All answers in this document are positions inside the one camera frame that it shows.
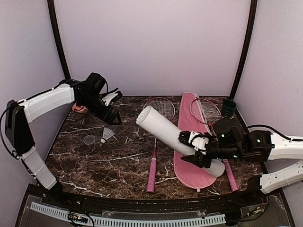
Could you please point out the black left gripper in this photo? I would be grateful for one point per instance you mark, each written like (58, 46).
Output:
(108, 119)

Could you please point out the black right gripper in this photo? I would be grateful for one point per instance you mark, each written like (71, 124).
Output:
(198, 160)

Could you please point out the white shuttlecock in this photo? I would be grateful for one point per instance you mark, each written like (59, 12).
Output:
(107, 134)

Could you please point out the white shuttlecock tube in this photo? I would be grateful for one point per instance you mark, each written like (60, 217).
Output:
(160, 127)

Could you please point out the clear plastic tube lid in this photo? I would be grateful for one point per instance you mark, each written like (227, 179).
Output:
(89, 139)

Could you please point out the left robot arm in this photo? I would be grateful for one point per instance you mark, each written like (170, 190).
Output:
(20, 114)

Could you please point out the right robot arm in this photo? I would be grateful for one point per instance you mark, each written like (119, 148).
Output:
(231, 142)

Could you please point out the pink badminton racket right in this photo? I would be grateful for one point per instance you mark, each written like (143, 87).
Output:
(208, 114)

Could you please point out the pink badminton racket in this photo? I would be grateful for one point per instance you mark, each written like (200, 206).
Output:
(208, 114)
(166, 108)

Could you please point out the pink badminton racket left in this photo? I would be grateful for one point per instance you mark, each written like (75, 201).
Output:
(166, 108)

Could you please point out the pink racket cover bag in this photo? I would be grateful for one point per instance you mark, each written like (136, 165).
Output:
(189, 111)

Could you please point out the red patterned bowl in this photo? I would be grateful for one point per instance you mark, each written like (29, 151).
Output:
(79, 109)

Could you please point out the dark green cup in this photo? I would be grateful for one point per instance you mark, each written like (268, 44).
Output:
(228, 108)

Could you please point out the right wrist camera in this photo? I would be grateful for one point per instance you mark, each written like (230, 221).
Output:
(198, 141)

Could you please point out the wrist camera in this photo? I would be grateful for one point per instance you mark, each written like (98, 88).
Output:
(198, 141)
(111, 97)

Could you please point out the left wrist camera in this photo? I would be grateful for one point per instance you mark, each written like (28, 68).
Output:
(111, 97)

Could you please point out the black front rail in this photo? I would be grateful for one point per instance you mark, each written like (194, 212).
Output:
(232, 202)

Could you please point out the white slotted cable duct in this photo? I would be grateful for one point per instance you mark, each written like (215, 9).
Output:
(118, 219)

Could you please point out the left black frame post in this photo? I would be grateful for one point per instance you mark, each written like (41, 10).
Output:
(57, 38)

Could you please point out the black frame post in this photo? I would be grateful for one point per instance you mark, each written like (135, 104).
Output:
(245, 48)
(57, 38)

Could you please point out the right black frame post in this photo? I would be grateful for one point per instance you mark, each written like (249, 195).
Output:
(245, 48)

